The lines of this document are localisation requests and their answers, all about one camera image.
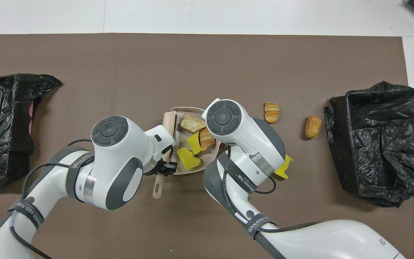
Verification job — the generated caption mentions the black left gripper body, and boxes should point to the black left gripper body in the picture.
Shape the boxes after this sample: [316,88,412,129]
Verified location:
[144,162,162,177]

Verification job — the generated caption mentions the yellow sponge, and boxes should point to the yellow sponge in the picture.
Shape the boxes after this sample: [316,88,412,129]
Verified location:
[187,131,202,155]
[273,154,294,180]
[176,147,202,171]

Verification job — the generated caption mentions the beige plastic dustpan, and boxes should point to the beige plastic dustpan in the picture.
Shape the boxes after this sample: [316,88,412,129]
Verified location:
[170,106,225,176]

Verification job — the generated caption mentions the beige brush black bristles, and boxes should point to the beige brush black bristles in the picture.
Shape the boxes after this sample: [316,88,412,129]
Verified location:
[152,111,177,199]

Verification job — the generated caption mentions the pale bread piece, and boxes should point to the pale bread piece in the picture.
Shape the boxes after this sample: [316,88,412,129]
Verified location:
[199,128,216,151]
[180,114,206,134]

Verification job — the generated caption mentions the striped croissant piece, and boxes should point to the striped croissant piece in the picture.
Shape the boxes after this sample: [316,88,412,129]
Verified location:
[264,102,281,124]

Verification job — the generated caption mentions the brown bread roll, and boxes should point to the brown bread roll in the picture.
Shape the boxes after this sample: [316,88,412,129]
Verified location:
[305,115,322,139]

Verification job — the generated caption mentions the pink bin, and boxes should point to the pink bin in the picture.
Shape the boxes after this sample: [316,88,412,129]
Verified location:
[28,101,35,135]

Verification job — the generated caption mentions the black bag over pink bin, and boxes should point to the black bag over pink bin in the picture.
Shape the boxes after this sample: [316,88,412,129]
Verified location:
[0,73,63,188]

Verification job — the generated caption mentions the black bag lined bin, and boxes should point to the black bag lined bin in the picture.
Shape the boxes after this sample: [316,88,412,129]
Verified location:
[323,81,414,208]

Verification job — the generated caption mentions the brown table mat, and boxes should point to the brown table mat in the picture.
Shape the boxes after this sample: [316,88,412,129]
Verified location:
[0,33,414,259]

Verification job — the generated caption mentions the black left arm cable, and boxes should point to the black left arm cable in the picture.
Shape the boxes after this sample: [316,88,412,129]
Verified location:
[10,138,96,259]

